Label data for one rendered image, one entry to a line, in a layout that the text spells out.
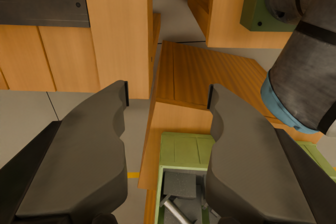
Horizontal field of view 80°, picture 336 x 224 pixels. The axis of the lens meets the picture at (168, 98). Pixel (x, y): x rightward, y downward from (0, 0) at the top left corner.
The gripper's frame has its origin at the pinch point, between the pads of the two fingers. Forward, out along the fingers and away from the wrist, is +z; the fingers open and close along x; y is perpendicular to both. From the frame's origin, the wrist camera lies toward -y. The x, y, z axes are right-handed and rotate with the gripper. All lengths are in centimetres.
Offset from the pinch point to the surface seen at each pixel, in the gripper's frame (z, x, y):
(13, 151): 129, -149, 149
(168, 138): 47, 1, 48
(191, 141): 45, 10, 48
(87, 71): 41, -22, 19
